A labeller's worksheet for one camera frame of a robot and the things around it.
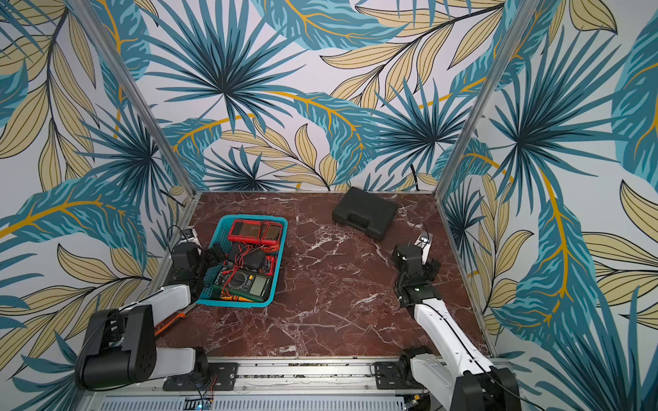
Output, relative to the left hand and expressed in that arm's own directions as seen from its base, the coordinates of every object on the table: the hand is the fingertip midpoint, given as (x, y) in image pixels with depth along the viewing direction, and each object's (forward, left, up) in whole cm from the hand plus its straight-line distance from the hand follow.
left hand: (208, 249), depth 91 cm
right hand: (-4, -72, +8) cm, 73 cm away
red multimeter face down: (+4, -19, +6) cm, 20 cm away
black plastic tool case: (+21, -58, -3) cm, 62 cm away
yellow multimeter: (-17, -14, 0) cm, 22 cm away
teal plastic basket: (-6, -12, +6) cm, 15 cm away
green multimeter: (-14, -17, +3) cm, 22 cm away
